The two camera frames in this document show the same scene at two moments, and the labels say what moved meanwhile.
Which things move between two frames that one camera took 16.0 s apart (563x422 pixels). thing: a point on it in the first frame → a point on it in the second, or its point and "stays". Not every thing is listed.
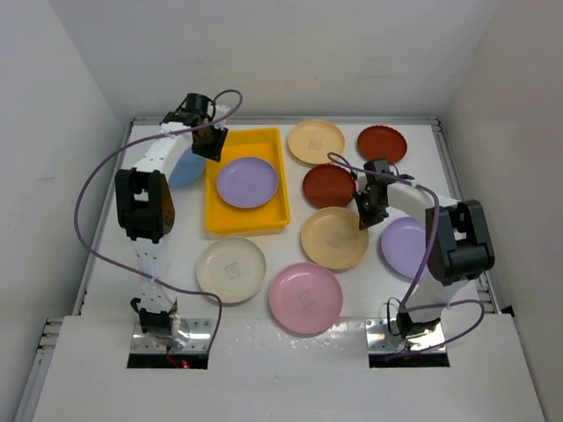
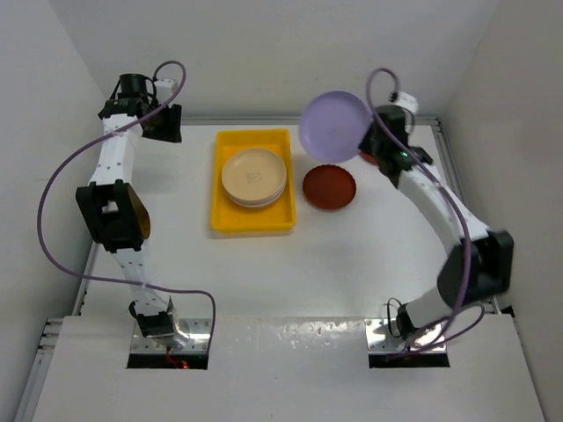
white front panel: [289, 370] stays
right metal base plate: [383, 336] stays
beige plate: [332, 238] → [258, 202]
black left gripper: [213, 151] → [170, 129]
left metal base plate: [198, 331] stays
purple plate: [404, 246] → [334, 125]
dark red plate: [329, 186] stays
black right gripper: [368, 220] → [364, 144]
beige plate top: [311, 141] → [254, 174]
